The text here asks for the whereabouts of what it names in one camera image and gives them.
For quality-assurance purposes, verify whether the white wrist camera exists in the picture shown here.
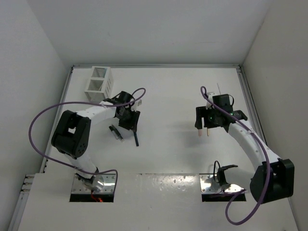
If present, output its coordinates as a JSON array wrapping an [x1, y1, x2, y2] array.
[[133, 99, 142, 108], [206, 92, 216, 108]]

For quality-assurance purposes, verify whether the metal base plate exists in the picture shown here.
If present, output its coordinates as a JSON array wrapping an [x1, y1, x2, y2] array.
[[199, 174, 243, 195], [71, 174, 116, 194]]

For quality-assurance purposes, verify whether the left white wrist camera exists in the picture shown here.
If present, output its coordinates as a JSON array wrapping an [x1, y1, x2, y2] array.
[[133, 99, 142, 108]]

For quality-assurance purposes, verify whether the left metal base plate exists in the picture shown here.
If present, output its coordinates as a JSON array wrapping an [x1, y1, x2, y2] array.
[[71, 174, 116, 194]]

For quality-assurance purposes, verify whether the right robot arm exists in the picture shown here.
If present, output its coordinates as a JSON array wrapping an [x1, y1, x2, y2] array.
[[194, 93, 295, 204]]

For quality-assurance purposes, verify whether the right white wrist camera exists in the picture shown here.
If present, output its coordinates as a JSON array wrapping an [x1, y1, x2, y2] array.
[[206, 92, 216, 108]]

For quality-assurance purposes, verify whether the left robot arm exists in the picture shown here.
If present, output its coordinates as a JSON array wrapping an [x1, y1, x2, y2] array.
[[51, 91, 144, 184]]

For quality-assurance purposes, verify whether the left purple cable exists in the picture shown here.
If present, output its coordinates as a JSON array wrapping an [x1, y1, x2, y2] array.
[[28, 87, 146, 181]]

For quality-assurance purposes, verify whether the dark green gold pencil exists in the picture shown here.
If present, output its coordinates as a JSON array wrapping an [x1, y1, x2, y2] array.
[[133, 131, 139, 147]]

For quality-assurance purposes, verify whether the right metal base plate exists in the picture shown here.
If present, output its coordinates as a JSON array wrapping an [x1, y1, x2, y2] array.
[[199, 174, 243, 195]]

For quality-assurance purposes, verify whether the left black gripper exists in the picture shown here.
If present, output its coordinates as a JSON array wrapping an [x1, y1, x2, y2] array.
[[117, 106, 140, 131]]

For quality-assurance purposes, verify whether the white slotted organizer box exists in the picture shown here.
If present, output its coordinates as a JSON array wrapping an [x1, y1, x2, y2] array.
[[84, 66, 114, 103]]

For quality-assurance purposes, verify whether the black clear mascara tube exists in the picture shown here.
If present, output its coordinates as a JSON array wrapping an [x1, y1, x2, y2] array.
[[109, 125, 124, 142]]

